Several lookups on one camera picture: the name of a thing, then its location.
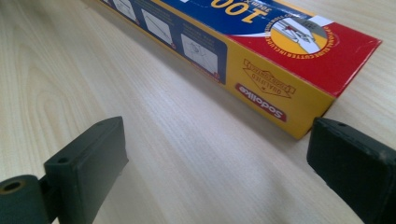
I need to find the long yellow blue wrap box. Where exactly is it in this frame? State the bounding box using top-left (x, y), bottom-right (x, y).
top-left (96, 0), bottom-right (383, 140)

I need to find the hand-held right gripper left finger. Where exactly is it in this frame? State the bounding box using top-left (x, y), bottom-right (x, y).
top-left (39, 116), bottom-right (130, 224)

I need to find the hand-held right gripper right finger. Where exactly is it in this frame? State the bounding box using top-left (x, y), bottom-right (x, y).
top-left (306, 117), bottom-right (396, 224)

